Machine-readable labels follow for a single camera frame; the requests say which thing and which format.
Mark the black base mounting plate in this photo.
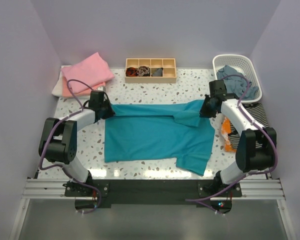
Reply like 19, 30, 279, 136
64, 178, 243, 210

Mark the grey blue t shirt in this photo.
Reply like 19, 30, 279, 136
216, 65, 259, 101

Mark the wooden compartment organizer box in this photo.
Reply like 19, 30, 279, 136
125, 58, 177, 84

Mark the white plastic laundry basket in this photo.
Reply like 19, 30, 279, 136
212, 54, 262, 104

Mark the pink folded t shirt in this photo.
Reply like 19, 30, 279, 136
61, 52, 115, 98

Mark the teal t shirt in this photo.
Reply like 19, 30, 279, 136
104, 100, 215, 176

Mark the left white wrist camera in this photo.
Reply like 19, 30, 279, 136
100, 86, 106, 92

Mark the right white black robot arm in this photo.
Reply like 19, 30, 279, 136
199, 80, 278, 198

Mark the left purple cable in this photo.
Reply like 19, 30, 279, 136
37, 79, 101, 215

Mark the aluminium extrusion rail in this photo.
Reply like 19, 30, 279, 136
21, 179, 285, 200

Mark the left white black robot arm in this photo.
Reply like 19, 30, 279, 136
38, 90, 115, 200

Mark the salmon folded t shirt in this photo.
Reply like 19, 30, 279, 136
61, 81, 106, 98

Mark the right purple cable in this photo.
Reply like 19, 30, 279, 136
184, 74, 278, 215

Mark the purple cable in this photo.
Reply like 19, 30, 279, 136
37, 79, 101, 215
184, 74, 278, 215

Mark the dark grey folded cloth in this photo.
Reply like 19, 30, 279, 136
151, 67, 163, 77

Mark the orange white tie-dye shirt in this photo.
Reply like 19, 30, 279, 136
220, 117, 236, 153

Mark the white folded t shirt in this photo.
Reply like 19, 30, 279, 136
51, 73, 63, 97

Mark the brown patterned scrunchie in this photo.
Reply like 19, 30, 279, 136
137, 65, 151, 77

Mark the black white striped shirt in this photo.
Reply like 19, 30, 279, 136
228, 103, 270, 151

